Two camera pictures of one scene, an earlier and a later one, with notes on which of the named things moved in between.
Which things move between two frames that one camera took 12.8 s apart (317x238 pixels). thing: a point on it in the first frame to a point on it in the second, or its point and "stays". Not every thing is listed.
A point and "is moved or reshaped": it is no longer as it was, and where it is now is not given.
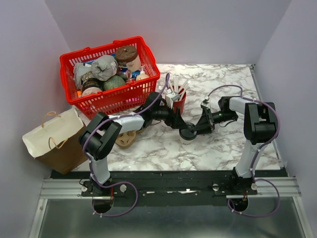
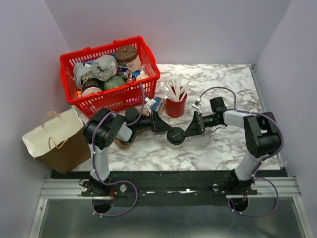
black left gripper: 175,121 to 158,125
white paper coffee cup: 186,142 to 175,146
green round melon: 113,82 stays
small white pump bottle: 142,75 stays
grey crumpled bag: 103,68 stays
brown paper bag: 57,145 stays
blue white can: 124,72 stays
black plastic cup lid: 186,134 is moved or reshaped
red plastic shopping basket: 113,78 stays
